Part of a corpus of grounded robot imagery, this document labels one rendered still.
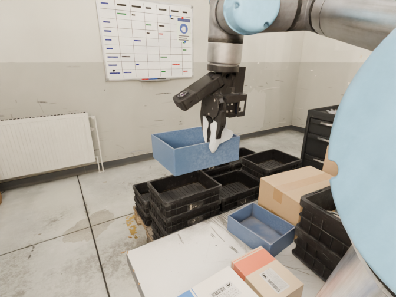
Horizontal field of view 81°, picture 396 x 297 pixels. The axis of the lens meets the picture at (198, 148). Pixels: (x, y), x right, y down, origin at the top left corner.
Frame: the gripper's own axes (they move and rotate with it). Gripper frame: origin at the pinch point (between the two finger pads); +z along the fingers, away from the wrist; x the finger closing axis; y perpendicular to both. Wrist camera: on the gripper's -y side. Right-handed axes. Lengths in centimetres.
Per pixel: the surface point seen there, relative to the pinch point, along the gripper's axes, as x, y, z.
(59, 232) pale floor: 136, -52, 125
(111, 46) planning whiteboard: 259, 28, -14
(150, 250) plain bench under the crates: 14.0, -12.5, 43.8
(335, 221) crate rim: -21.5, 28.3, 18.3
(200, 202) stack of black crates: 53, 32, 65
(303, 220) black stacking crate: -12.2, 29.8, 26.0
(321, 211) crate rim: -17.3, 28.4, 18.1
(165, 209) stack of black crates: 54, 10, 63
